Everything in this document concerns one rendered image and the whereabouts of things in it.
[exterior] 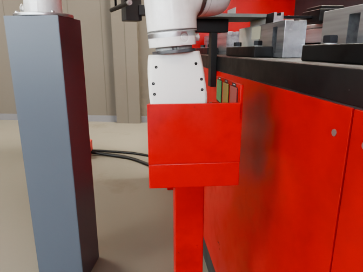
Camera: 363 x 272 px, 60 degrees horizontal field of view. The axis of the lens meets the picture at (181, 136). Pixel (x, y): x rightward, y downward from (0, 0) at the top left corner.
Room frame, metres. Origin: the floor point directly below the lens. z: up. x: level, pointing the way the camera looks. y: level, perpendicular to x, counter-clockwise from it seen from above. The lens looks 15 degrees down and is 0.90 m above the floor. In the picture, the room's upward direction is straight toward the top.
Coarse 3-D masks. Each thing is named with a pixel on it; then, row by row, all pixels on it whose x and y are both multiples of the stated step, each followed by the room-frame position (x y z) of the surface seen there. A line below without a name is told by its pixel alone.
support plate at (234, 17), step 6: (198, 18) 1.06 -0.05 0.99; (204, 18) 1.06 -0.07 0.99; (210, 18) 1.06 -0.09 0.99; (216, 18) 1.06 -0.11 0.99; (222, 18) 1.06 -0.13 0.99; (228, 18) 1.06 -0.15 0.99; (234, 18) 1.06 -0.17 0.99; (240, 18) 1.06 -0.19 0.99; (246, 18) 1.06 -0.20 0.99; (252, 18) 1.06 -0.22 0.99; (258, 18) 1.06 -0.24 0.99
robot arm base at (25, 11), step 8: (24, 0) 1.10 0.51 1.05; (32, 0) 1.08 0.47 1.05; (40, 0) 1.09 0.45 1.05; (48, 0) 1.10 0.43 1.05; (56, 0) 1.12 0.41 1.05; (24, 8) 1.11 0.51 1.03; (32, 8) 1.08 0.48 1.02; (40, 8) 1.09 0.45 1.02; (48, 8) 1.09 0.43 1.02; (56, 8) 1.12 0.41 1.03; (64, 16) 1.10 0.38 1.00; (72, 16) 1.15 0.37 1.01
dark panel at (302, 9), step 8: (296, 0) 1.95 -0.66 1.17; (304, 0) 1.86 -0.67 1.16; (312, 0) 1.77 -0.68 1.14; (320, 0) 1.69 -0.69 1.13; (328, 0) 1.62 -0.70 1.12; (336, 0) 1.56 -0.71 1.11; (344, 0) 1.50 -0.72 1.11; (352, 0) 1.44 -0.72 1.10; (360, 0) 1.39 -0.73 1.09; (296, 8) 1.94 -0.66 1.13; (304, 8) 1.85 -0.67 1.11; (312, 24) 1.75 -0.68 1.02
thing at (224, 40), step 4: (228, 32) 1.40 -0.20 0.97; (232, 32) 1.40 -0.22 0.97; (236, 32) 1.41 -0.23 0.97; (208, 36) 1.79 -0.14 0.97; (220, 36) 1.52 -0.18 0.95; (224, 36) 1.45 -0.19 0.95; (228, 36) 1.42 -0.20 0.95; (232, 36) 1.42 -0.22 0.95; (236, 36) 1.42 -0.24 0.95; (204, 40) 1.89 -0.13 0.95; (208, 40) 1.81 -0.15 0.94; (220, 40) 1.52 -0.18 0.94; (224, 40) 1.45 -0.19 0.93; (228, 40) 1.42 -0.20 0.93; (232, 40) 1.42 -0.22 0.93; (236, 40) 1.42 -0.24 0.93; (204, 44) 1.89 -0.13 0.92; (220, 44) 1.51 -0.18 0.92; (224, 44) 1.45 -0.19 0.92; (228, 44) 1.42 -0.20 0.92; (232, 44) 1.42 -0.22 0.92; (220, 48) 1.51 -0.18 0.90; (224, 48) 1.44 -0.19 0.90; (220, 52) 1.51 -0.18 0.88; (224, 52) 1.44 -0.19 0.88
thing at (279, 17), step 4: (272, 12) 0.98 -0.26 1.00; (276, 12) 0.97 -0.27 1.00; (280, 12) 0.97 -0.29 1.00; (268, 16) 1.01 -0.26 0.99; (272, 16) 0.98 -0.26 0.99; (276, 16) 0.97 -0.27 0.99; (280, 16) 0.97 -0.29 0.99; (268, 20) 1.00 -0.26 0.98; (272, 20) 0.98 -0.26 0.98; (276, 20) 0.97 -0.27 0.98; (280, 20) 0.97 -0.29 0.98
